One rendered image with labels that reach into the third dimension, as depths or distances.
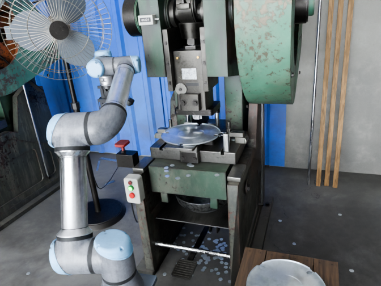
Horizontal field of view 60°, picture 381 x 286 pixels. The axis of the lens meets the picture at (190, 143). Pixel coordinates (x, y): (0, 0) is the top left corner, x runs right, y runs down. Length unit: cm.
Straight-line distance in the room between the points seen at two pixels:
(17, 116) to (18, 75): 39
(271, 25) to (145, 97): 208
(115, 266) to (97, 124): 46
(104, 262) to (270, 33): 90
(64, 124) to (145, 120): 207
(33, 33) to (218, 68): 107
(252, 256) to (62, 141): 90
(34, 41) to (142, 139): 158
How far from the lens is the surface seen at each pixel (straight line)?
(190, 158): 160
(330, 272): 150
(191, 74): 157
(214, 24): 146
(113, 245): 112
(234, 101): 181
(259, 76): 123
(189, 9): 154
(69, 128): 114
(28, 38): 207
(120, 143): 165
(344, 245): 221
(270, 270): 144
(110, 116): 113
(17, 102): 279
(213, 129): 165
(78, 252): 117
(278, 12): 113
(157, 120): 312
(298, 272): 145
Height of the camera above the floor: 135
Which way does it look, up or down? 22 degrees down
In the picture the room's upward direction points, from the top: 5 degrees counter-clockwise
